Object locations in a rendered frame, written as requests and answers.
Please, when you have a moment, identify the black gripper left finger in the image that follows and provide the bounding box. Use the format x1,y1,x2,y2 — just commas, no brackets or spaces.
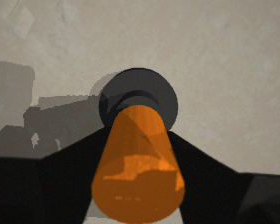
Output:
0,126,111,224

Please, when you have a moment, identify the orange knob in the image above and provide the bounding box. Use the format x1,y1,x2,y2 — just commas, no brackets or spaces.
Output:
92,105,185,224

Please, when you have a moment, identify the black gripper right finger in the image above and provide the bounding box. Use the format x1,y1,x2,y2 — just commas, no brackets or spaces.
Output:
166,131,280,224

